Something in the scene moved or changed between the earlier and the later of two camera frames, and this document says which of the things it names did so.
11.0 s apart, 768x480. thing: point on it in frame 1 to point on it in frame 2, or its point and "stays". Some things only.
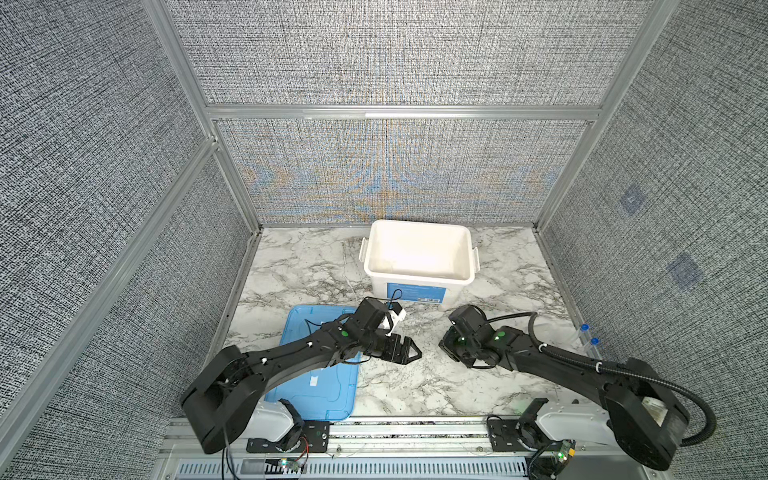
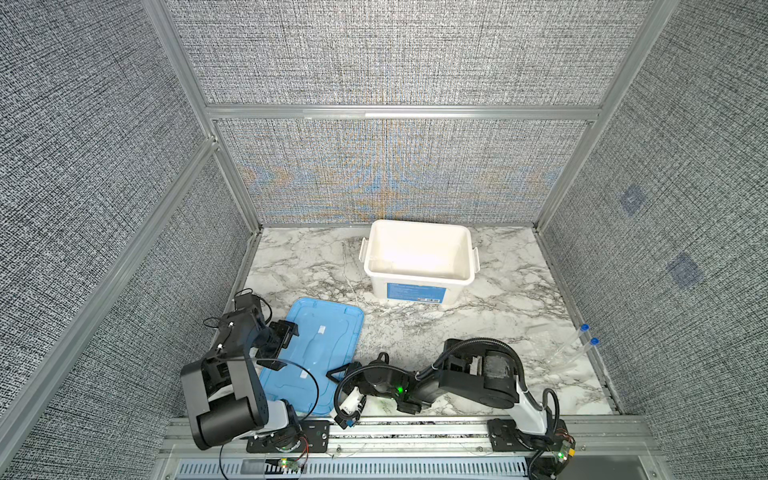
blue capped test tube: [583, 335] to [584, 328]
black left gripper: [394, 348] to [284, 328]
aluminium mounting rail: [415, 450] stays
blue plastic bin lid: [328, 394] stays
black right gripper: [445, 345] to [347, 368]
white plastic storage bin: [419, 262] stays
